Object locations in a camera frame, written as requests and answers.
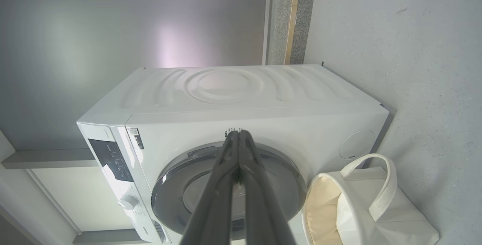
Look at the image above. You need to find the small QR code sticker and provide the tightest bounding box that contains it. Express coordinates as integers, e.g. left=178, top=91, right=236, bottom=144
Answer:
left=127, top=127, right=145, bottom=150

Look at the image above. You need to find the white front-load washing machine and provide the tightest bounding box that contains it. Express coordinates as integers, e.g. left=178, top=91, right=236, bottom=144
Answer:
left=76, top=64, right=389, bottom=245

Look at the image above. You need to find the white washing machine dial knob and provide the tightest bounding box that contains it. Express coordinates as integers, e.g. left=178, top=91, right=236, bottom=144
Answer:
left=118, top=194, right=139, bottom=211

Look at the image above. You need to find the wooden baseboard strip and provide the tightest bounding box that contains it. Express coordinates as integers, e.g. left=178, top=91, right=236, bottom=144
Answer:
left=284, top=0, right=302, bottom=65

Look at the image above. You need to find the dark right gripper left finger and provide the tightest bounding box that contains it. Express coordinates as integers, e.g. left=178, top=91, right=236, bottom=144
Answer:
left=180, top=131, right=241, bottom=245

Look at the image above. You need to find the cream canvas laundry basket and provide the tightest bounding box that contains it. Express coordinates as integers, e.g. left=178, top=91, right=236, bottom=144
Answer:
left=301, top=153, right=440, bottom=245

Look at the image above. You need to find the black control display panel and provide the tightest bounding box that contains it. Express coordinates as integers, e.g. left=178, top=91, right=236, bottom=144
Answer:
left=88, top=138, right=134, bottom=182

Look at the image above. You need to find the round filter cover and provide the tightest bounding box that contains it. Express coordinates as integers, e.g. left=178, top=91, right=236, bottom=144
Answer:
left=339, top=130, right=375, bottom=159

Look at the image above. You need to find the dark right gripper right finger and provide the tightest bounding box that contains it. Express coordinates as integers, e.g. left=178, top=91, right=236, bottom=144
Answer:
left=238, top=130, right=298, bottom=245

